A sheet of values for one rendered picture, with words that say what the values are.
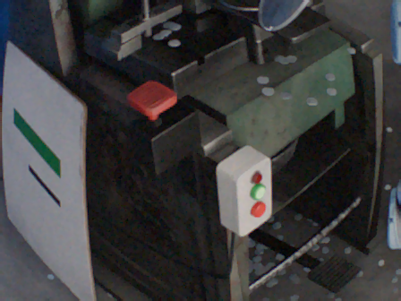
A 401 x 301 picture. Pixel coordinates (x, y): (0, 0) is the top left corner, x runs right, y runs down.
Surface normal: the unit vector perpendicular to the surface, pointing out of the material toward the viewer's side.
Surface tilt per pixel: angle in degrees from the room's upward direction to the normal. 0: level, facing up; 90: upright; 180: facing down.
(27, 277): 0
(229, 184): 90
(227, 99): 0
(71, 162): 78
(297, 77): 90
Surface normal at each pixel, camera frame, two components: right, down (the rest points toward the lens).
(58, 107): -0.78, 0.27
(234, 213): -0.73, 0.48
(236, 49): 0.67, 0.42
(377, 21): -0.08, -0.78
